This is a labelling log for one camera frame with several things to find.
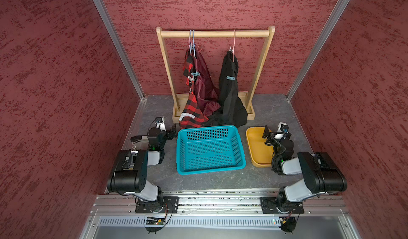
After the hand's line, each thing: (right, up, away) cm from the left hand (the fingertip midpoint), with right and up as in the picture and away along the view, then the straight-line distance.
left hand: (167, 126), depth 94 cm
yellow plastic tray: (+56, -16, -4) cm, 58 cm away
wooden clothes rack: (+52, +18, +18) cm, 58 cm away
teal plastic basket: (+26, -13, -2) cm, 29 cm away
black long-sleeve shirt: (+38, +10, -14) cm, 41 cm away
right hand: (+63, 0, -4) cm, 63 cm away
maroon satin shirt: (+23, +22, +9) cm, 33 cm away
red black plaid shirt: (+16, +6, -10) cm, 20 cm away
